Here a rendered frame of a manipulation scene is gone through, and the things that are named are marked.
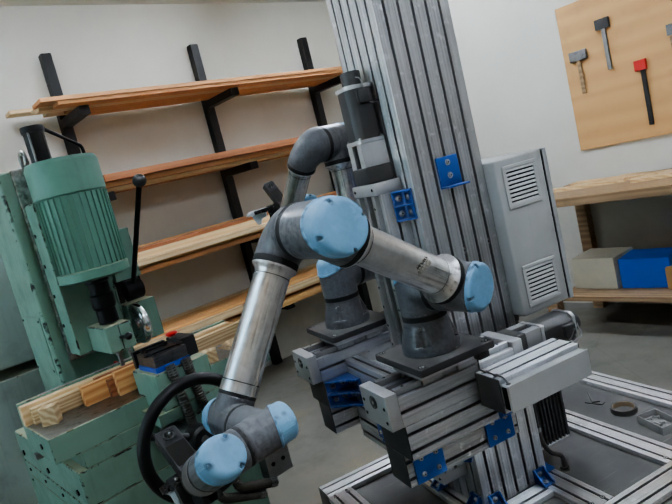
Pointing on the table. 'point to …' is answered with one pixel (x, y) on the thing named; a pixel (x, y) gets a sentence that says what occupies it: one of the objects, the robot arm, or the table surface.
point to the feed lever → (132, 289)
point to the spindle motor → (76, 218)
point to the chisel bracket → (106, 334)
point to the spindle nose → (103, 301)
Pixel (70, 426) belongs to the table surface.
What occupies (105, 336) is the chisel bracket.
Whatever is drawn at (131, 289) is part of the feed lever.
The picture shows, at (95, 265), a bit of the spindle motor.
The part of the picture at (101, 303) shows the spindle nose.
